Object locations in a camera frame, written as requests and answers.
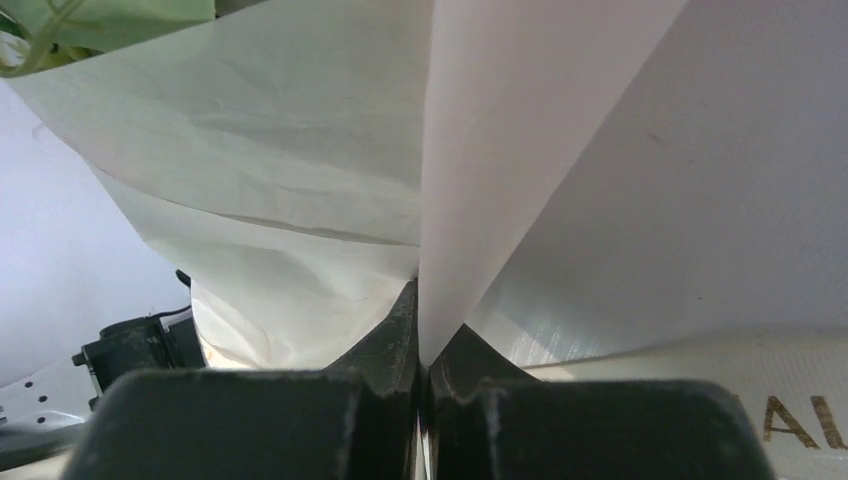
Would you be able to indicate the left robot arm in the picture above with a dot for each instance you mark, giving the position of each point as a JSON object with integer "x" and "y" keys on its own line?
{"x": 42, "y": 414}

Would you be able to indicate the cream printed ribbon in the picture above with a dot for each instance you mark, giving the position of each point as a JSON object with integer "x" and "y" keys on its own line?
{"x": 792, "y": 386}

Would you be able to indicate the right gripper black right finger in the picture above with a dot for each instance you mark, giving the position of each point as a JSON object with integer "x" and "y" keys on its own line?
{"x": 488, "y": 419}

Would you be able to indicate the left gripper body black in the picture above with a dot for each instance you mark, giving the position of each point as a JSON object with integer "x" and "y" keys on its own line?
{"x": 164, "y": 340}

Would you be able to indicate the translucent white wrapping paper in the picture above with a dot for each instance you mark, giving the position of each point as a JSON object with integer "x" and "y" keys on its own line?
{"x": 571, "y": 178}

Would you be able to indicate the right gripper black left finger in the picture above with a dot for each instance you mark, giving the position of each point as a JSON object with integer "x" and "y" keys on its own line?
{"x": 354, "y": 419}

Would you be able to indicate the pink fake rose stem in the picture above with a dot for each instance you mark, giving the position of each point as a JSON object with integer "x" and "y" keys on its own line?
{"x": 42, "y": 35}

